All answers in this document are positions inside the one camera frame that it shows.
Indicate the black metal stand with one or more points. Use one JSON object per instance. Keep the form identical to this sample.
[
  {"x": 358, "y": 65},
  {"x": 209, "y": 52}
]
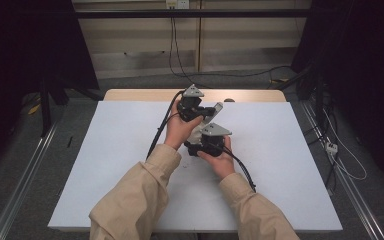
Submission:
[{"x": 46, "y": 106}]

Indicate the person's left hand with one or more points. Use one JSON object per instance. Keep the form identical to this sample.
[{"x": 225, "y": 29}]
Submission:
[{"x": 178, "y": 131}]

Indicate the person's right hand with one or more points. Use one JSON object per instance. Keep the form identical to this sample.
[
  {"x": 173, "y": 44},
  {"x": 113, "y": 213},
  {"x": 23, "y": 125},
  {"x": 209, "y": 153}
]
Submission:
[{"x": 223, "y": 165}]

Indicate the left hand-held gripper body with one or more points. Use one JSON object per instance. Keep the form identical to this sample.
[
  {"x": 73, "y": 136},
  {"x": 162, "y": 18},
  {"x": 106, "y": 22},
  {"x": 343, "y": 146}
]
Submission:
[{"x": 190, "y": 106}]

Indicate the white wall socket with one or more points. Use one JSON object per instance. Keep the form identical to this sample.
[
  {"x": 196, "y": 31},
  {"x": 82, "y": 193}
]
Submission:
[{"x": 177, "y": 3}]

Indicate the white power strip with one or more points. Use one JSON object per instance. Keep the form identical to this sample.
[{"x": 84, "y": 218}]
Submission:
[{"x": 331, "y": 147}]

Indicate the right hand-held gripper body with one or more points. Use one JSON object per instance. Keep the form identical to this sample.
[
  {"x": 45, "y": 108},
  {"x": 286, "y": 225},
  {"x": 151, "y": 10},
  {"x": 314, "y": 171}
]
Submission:
[{"x": 213, "y": 141}]

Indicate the dark round table grommet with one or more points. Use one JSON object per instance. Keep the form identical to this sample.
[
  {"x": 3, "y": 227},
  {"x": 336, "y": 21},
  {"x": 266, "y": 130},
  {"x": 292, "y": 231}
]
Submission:
[{"x": 229, "y": 100}]

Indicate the beige wall conduit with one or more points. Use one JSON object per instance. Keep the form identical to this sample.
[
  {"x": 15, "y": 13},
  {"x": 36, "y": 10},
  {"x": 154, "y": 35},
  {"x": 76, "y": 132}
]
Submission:
[{"x": 199, "y": 36}]

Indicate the metal floor rail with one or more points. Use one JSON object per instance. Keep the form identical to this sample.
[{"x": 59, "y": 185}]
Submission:
[
  {"x": 23, "y": 181},
  {"x": 346, "y": 186}
]

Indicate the wooden table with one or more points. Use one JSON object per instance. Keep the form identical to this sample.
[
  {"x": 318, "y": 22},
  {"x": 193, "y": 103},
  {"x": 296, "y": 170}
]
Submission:
[{"x": 140, "y": 95}]

